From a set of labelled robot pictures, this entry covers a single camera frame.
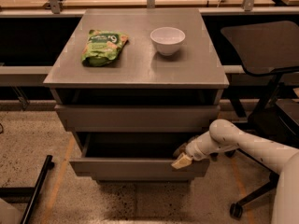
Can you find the white bowl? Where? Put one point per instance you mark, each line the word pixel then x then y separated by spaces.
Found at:
pixel 167 40

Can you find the black stand leg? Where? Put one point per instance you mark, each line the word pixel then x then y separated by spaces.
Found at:
pixel 29 193

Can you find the black office chair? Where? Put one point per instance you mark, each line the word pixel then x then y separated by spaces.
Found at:
pixel 269 49

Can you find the grey drawer cabinet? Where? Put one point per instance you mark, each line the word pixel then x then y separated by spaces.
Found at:
pixel 140 75

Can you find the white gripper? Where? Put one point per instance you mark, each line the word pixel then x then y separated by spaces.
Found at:
pixel 193 149

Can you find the grey drawer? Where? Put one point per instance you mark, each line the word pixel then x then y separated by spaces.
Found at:
pixel 137 118
pixel 134 157

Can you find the green snack bag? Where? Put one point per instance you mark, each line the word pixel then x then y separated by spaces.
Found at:
pixel 103 47

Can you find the grey top drawer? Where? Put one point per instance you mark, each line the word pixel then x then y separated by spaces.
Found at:
pixel 137 118

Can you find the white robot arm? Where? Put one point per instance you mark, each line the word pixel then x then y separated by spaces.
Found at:
pixel 223 136

